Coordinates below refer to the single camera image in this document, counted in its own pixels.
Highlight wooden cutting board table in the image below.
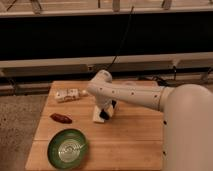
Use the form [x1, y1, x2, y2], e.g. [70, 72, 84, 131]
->
[25, 81, 162, 171]

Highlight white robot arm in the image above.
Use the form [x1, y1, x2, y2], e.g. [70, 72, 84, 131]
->
[87, 70, 213, 171]

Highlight black eraser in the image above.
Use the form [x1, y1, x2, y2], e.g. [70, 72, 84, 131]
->
[99, 101, 116, 120]

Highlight dark red chili pepper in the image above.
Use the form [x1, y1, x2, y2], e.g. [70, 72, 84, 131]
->
[51, 113, 72, 124]

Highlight black hanging cable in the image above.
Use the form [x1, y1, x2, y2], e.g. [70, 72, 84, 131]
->
[105, 5, 136, 72]

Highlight green glass bowl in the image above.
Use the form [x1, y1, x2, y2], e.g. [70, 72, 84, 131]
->
[47, 129, 88, 170]

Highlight white plastic bottle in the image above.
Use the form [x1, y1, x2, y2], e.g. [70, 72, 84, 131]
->
[54, 88, 88, 103]

